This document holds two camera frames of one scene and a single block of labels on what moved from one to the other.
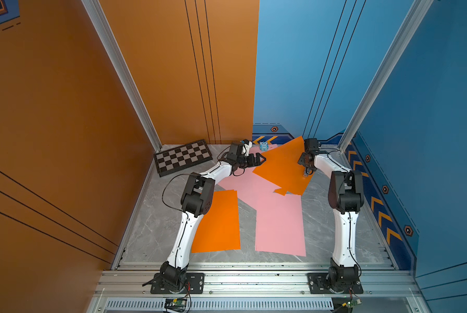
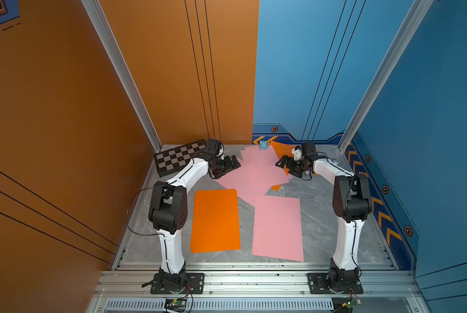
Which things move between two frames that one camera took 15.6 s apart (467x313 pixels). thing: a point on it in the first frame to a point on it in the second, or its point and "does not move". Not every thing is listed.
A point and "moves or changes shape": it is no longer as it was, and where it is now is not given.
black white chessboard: [182, 157] does not move
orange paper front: [218, 229] does not move
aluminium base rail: [253, 284] does not move
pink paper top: [280, 227] moves or changes shape
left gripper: [252, 163] to [229, 165]
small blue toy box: [263, 146] does not move
